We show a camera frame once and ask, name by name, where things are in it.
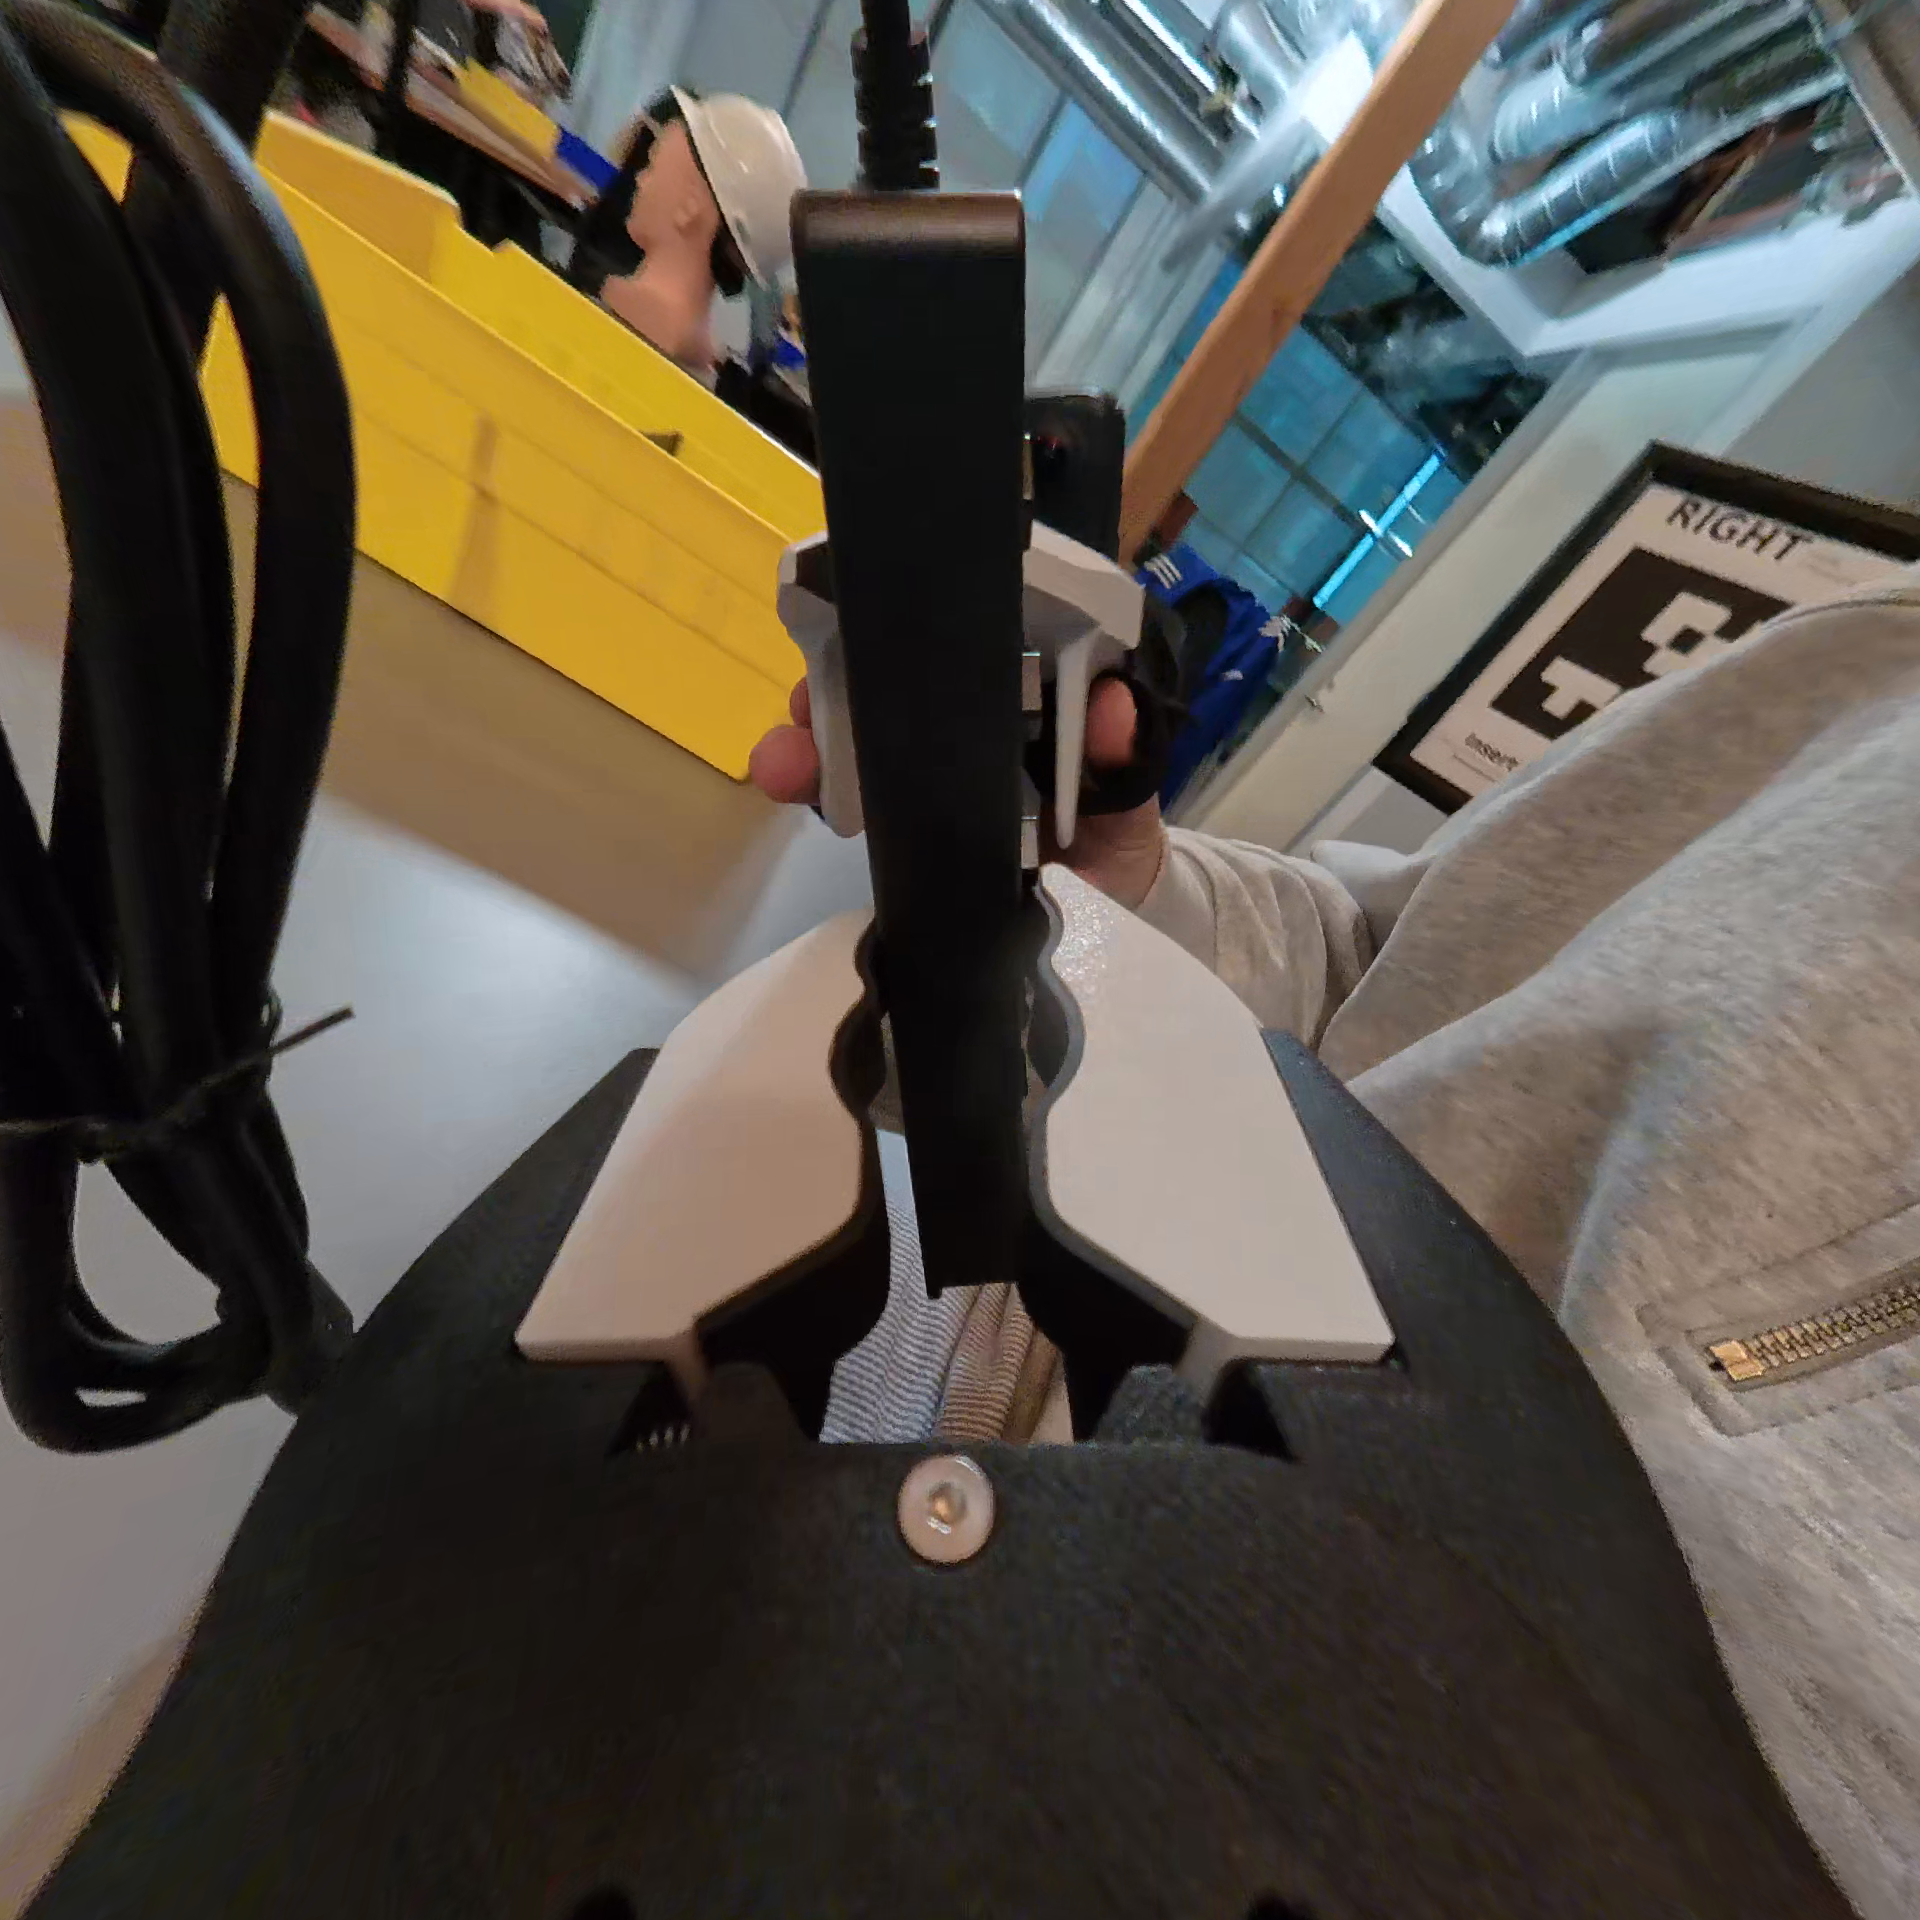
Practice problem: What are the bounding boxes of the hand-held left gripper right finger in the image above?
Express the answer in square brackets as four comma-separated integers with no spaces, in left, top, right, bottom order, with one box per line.
[1026,865,1408,1368]

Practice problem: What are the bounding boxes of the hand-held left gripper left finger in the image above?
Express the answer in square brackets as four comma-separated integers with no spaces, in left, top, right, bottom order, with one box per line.
[515,913,890,1368]

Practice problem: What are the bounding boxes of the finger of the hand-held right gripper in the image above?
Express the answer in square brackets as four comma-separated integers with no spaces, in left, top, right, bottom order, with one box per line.
[777,533,874,841]
[1024,517,1149,662]

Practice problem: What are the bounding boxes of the black hub cable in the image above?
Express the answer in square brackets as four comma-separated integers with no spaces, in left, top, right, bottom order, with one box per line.
[0,0,950,1459]

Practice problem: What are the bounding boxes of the person's right forearm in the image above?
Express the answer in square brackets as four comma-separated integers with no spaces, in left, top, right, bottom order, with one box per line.
[1131,822,1384,1057]

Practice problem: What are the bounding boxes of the person's right hand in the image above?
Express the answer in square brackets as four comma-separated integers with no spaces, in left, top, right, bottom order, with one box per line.
[748,678,1174,911]

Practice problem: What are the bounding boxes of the blue striped jacket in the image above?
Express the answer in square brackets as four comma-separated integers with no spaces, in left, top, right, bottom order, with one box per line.
[1131,546,1329,815]

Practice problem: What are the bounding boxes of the striped grey cloth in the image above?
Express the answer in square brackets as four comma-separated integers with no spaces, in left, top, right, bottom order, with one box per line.
[824,1199,1077,1447]

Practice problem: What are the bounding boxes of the stacked yellow plastic bins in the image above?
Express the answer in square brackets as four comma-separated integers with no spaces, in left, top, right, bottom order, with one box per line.
[60,102,829,784]

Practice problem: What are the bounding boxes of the wooden beam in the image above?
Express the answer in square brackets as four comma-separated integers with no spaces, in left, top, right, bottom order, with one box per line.
[1118,0,1524,568]

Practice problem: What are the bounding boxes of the mannequin head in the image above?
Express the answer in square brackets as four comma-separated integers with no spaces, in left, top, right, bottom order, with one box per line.
[608,89,758,379]

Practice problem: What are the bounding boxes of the white hard hat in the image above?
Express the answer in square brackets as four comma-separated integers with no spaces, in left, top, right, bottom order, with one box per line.
[668,86,812,289]

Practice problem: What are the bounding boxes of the framed fiducial tag sign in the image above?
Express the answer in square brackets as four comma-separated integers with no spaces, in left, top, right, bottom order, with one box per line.
[1377,439,1920,815]

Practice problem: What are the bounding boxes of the silver air duct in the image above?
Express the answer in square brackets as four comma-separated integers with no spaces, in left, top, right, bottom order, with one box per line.
[1410,0,1853,274]

